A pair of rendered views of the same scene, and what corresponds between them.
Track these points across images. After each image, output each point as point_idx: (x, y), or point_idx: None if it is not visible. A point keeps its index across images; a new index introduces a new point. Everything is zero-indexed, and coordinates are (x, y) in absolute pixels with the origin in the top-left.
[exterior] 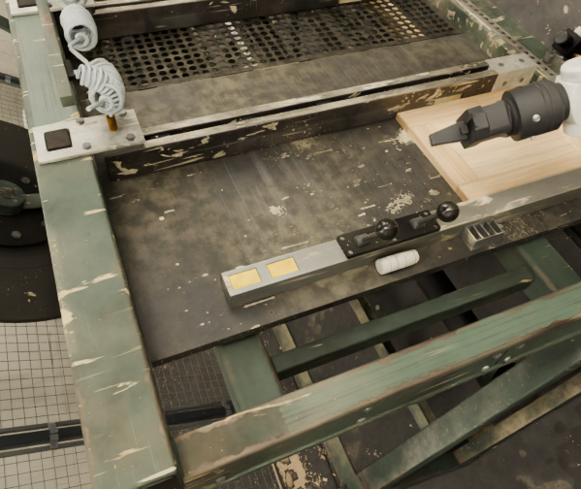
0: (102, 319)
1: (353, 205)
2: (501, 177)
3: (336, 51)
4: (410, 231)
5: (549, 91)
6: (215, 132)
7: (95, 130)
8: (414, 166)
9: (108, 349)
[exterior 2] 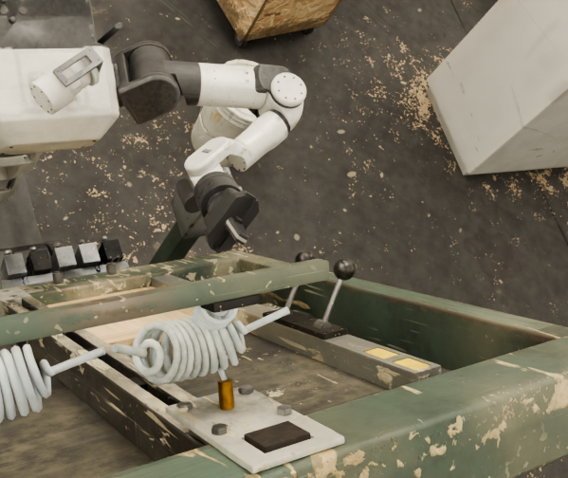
0: (558, 354)
1: (247, 363)
2: (186, 311)
3: None
4: (297, 315)
5: (223, 174)
6: (177, 386)
7: (237, 417)
8: (169, 346)
9: None
